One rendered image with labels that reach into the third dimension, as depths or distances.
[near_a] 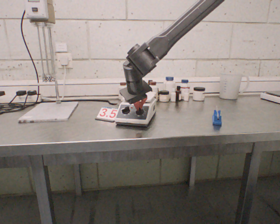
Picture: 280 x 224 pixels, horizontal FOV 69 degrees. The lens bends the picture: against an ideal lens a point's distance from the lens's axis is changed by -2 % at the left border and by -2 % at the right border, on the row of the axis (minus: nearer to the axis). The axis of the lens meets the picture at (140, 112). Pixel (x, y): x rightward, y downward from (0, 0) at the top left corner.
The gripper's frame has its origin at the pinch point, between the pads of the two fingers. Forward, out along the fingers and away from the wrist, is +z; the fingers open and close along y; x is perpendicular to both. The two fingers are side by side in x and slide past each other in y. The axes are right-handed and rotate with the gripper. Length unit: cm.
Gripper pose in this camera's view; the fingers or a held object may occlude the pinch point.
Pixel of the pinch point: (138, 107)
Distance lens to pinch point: 78.8
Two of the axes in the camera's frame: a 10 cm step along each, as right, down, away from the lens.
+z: 1.1, 6.9, 7.1
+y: -8.7, 4.1, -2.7
